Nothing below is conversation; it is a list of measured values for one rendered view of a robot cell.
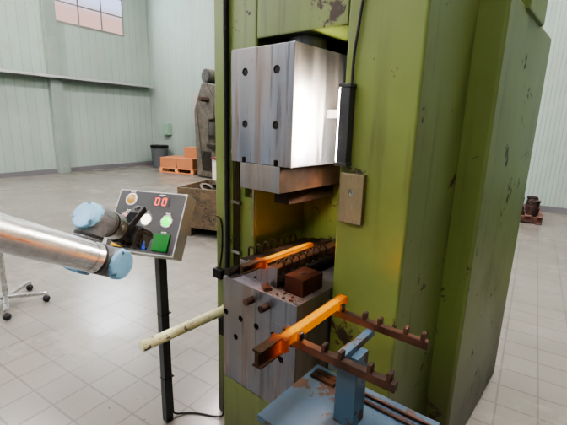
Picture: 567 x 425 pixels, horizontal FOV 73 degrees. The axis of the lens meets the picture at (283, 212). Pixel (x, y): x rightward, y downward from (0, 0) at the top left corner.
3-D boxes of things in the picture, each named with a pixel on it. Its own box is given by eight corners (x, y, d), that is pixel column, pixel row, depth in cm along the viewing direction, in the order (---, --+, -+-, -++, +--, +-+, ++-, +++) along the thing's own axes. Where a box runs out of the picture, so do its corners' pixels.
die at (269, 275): (277, 287, 143) (277, 266, 141) (240, 273, 156) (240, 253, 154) (338, 260, 174) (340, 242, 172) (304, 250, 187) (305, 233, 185)
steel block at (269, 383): (292, 419, 139) (296, 306, 129) (224, 373, 163) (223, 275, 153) (368, 353, 181) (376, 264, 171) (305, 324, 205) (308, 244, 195)
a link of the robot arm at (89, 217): (64, 226, 119) (77, 196, 121) (92, 236, 131) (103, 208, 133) (89, 232, 116) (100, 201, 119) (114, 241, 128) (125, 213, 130)
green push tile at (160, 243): (165, 252, 159) (170, 235, 161) (150, 250, 161) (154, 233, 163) (168, 253, 161) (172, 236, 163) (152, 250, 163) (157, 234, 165)
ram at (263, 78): (310, 170, 124) (316, 37, 115) (231, 160, 148) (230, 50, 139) (374, 163, 155) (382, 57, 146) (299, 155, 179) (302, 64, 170)
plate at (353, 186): (360, 225, 129) (364, 174, 125) (337, 220, 135) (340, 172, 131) (363, 224, 131) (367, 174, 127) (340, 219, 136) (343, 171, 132)
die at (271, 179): (278, 194, 135) (279, 167, 133) (240, 186, 147) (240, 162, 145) (343, 182, 166) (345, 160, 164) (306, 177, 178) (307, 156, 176)
